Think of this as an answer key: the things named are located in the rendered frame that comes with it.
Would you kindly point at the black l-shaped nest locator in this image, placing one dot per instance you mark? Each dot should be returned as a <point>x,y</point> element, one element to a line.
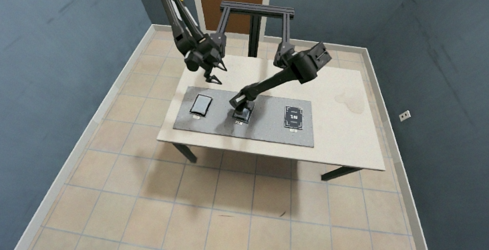
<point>207,109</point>

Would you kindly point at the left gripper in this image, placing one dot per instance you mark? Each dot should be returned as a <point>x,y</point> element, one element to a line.
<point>250,105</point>

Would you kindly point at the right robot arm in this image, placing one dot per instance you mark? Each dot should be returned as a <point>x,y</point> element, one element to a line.
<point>190,46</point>

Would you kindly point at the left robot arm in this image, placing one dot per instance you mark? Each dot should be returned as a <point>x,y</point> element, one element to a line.
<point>302,66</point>

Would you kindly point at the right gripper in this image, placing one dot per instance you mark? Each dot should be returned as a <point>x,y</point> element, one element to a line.
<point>209,79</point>

